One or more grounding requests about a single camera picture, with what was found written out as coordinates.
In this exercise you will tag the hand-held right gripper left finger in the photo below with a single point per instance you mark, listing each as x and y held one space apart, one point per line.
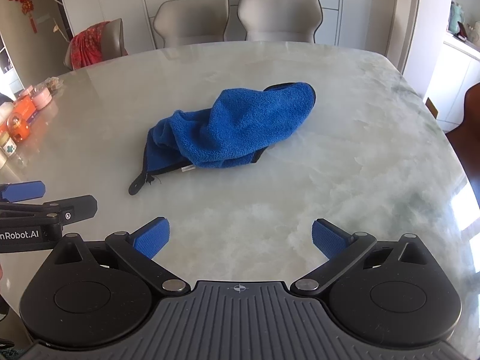
152 238

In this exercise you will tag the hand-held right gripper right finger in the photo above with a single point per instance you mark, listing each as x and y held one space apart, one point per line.
328 238

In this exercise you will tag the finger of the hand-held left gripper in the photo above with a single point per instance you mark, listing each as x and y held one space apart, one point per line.
24 191
75 207

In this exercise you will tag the blue towel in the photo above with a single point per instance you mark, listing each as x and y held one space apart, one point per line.
240 127

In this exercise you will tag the glass jar with clover print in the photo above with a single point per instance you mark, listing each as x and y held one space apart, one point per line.
7 145

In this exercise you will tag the orange round jar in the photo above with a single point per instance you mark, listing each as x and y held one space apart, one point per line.
18 128

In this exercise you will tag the white jar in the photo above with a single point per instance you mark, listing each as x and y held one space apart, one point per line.
6 116

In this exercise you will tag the orange box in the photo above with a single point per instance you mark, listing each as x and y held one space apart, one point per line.
24 108

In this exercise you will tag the pink round container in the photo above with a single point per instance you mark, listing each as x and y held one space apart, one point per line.
27 92
42 99

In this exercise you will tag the clear snack bag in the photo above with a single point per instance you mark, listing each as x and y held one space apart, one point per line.
52 83

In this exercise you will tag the red patterned cloth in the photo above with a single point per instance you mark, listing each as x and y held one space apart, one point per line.
88 47

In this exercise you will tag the beige chair with cloth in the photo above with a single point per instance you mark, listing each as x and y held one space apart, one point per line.
114 37

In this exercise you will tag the brown leather chair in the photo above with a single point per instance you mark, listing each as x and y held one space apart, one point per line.
468 127

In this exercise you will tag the white branch decoration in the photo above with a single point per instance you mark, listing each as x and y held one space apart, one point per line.
56 11

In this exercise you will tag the white side cabinet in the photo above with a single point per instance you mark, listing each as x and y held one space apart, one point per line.
453 78

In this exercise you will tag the beige dining chair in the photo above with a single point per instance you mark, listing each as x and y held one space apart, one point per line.
279 15
191 18

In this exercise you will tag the pale jug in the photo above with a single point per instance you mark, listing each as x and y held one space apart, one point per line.
455 17

